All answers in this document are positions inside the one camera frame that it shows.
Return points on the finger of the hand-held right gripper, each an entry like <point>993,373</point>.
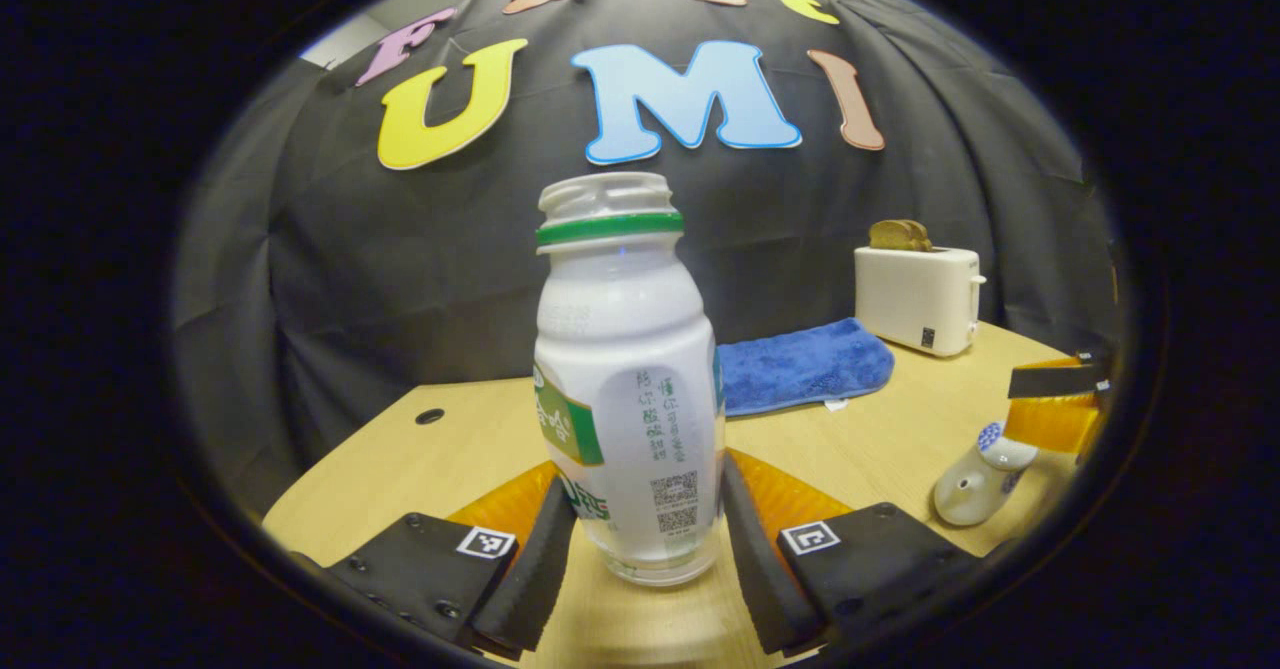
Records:
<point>1055,427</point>
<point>1055,381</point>

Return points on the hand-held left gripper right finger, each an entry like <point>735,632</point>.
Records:
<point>765,569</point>

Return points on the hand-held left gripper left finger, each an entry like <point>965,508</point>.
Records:
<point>530,579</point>

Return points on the white water bottle green label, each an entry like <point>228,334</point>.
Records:
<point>630,349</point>

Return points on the white toaster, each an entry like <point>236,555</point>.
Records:
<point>915,299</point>

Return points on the black desk grommet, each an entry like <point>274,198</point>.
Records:
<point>430,416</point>

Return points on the brown toast slice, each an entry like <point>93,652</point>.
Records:
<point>922,237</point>
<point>888,236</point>

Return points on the blue towel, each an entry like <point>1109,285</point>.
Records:
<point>810,364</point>

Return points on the black backdrop cloth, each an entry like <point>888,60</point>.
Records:
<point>400,249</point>

